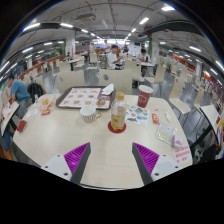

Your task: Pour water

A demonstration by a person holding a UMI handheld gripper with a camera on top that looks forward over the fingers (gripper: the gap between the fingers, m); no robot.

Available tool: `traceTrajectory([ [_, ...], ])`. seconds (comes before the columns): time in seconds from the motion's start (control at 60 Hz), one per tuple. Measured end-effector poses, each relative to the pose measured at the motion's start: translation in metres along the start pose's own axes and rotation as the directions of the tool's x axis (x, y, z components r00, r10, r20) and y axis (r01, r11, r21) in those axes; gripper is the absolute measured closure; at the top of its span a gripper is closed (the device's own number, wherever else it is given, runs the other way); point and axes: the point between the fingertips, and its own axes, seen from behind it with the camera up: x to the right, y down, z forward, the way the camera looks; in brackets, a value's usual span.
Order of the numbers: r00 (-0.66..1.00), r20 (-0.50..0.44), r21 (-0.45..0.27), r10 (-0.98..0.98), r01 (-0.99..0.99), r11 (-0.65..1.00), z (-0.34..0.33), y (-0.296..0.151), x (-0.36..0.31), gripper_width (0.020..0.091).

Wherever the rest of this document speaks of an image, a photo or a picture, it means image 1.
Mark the group of ceiling lights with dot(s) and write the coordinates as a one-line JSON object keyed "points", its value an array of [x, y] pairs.
{"points": [[144, 20]]}

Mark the white paper napkin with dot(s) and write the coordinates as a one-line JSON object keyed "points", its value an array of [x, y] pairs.
{"points": [[107, 90]]}

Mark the white note with red text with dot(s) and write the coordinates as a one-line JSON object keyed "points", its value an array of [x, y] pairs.
{"points": [[182, 154]]}

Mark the small red sauce packet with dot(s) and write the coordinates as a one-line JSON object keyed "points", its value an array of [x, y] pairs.
{"points": [[45, 112]]}

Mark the small white wrapper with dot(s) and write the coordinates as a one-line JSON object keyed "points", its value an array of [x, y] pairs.
{"points": [[168, 116]]}

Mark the flat round red coaster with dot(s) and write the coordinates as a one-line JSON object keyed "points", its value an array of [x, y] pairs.
{"points": [[116, 131]]}

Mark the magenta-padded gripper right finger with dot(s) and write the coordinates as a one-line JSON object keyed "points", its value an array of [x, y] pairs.
{"points": [[146, 156]]}

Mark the red snack packet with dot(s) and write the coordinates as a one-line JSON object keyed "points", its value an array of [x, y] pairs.
{"points": [[155, 119]]}

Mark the beige chair with round hole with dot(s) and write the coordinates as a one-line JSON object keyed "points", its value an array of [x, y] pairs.
{"points": [[70, 81], [116, 81]]}

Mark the group of beige chairs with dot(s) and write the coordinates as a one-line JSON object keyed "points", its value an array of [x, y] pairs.
{"points": [[160, 73]]}

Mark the clear plastic packet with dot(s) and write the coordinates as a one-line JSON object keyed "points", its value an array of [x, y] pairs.
{"points": [[166, 133]]}

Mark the red paper cup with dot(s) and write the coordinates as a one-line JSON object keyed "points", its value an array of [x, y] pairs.
{"points": [[144, 96]]}

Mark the beige neighbouring table with papers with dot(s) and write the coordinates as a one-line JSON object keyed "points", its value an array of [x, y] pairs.
{"points": [[8, 115]]}

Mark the white paper card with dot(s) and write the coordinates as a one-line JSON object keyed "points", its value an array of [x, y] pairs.
{"points": [[31, 113]]}

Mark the colourful sticker sheet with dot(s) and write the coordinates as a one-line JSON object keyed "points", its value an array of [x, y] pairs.
{"points": [[138, 115]]}

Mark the ceiling air conditioner unit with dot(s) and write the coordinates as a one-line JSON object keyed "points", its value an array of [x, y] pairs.
{"points": [[85, 18]]}

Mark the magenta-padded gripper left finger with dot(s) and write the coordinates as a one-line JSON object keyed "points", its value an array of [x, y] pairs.
{"points": [[76, 156]]}

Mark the black backpack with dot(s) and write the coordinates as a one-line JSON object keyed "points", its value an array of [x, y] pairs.
{"points": [[35, 92]]}

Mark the brown food tray with menu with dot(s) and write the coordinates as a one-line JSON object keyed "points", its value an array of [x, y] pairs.
{"points": [[80, 98]]}

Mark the clear bottle with yellow cap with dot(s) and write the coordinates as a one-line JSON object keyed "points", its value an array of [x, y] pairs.
{"points": [[118, 115]]}

